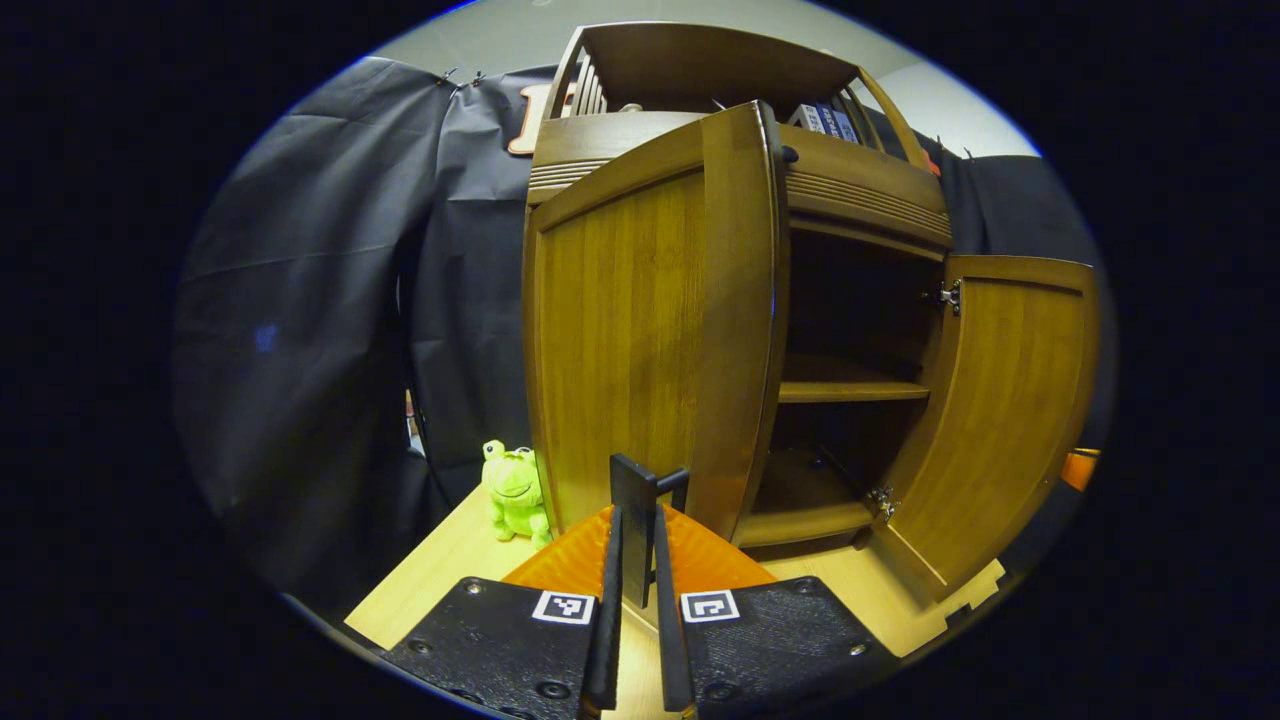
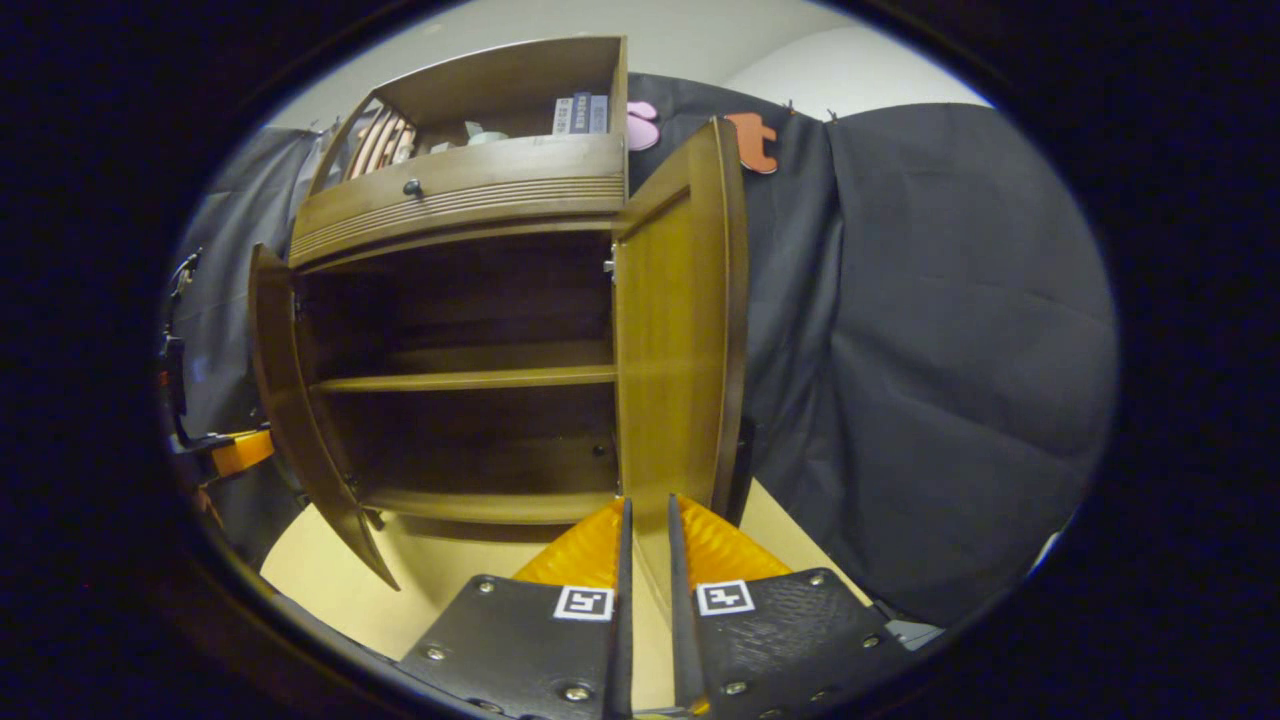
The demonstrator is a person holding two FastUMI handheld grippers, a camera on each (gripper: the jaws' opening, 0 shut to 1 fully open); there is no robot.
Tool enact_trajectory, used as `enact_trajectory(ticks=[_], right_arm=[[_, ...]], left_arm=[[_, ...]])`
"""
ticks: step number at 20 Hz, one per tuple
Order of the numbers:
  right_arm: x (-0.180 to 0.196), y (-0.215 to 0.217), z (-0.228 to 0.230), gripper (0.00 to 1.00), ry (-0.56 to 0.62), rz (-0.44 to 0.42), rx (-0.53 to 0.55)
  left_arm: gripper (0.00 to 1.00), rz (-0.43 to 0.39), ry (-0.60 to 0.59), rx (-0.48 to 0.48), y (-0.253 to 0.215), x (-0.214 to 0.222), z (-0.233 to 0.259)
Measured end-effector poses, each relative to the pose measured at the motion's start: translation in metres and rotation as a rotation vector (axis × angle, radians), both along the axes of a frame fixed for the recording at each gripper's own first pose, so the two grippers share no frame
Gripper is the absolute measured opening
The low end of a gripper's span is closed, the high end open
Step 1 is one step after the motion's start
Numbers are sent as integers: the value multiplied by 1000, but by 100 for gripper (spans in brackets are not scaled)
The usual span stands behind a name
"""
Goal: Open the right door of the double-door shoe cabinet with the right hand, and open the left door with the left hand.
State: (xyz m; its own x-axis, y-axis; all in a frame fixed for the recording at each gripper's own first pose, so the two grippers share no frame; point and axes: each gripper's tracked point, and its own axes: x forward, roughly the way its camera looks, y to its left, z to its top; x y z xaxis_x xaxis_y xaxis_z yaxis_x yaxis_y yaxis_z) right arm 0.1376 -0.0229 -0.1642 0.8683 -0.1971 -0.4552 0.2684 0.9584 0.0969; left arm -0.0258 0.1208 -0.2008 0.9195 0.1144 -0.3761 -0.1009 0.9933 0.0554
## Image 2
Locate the wooden double-door shoe cabinet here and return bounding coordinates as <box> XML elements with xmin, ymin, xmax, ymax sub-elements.
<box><xmin>287</xmin><ymin>36</ymin><xmax>631</xmax><ymax>526</ymax></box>

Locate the black backdrop cloth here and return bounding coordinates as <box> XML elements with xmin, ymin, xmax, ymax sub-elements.
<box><xmin>165</xmin><ymin>72</ymin><xmax>1119</xmax><ymax>629</ymax></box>

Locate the wooden shoe cabinet door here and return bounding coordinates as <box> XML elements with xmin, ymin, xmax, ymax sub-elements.
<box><xmin>612</xmin><ymin>117</ymin><xmax>753</xmax><ymax>626</ymax></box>
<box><xmin>248</xmin><ymin>243</ymin><xmax>401</xmax><ymax>591</ymax></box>

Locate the inner wooden shelf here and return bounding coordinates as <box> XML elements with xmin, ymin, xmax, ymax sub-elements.
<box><xmin>312</xmin><ymin>365</ymin><xmax>618</xmax><ymax>394</ymax></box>

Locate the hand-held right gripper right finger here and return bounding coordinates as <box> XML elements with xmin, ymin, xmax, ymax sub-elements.
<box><xmin>667</xmin><ymin>493</ymin><xmax>916</xmax><ymax>720</ymax></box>

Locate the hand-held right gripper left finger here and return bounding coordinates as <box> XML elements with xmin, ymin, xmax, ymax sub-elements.
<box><xmin>395</xmin><ymin>497</ymin><xmax>636</xmax><ymax>720</ymax></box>

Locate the wooden drawer with black knob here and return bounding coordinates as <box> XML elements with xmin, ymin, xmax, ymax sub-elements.
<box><xmin>288</xmin><ymin>133</ymin><xmax>628</xmax><ymax>269</ymax></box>

